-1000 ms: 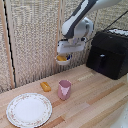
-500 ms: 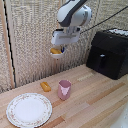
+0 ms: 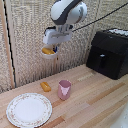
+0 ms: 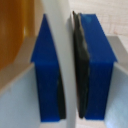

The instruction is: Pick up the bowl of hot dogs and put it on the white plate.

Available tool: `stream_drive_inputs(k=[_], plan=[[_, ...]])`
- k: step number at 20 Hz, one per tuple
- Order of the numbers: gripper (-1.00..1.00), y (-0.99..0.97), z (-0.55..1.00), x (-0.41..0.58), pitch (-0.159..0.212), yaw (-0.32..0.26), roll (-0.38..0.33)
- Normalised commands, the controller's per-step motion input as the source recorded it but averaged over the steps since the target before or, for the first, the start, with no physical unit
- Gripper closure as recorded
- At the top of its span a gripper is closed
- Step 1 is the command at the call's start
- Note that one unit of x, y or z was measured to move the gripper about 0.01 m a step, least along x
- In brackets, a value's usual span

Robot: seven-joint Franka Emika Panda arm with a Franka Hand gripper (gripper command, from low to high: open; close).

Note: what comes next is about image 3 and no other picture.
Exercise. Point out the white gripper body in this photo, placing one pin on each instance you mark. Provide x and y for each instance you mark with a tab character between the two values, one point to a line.
57	36

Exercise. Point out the white object on black box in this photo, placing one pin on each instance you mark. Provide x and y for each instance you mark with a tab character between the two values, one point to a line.
119	32

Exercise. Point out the orange hot dog bun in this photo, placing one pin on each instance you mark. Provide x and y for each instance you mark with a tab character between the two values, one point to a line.
45	86

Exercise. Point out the black box appliance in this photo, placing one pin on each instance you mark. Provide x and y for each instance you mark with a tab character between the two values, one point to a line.
108	55

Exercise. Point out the white floral rimmed plate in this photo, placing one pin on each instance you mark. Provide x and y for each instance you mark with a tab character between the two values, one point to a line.
29	110

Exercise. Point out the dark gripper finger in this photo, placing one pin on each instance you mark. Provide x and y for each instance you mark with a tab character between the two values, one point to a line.
55	49

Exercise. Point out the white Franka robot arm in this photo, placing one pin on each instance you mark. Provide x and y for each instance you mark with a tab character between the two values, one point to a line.
68	11

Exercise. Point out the small white bowl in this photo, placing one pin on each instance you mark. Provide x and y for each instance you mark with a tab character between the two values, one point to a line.
49	55

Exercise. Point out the pink plastic cup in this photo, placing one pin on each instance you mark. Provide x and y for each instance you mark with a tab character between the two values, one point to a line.
64	90

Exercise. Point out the yellow hot dog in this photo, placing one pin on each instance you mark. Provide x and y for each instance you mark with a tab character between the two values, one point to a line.
48	51

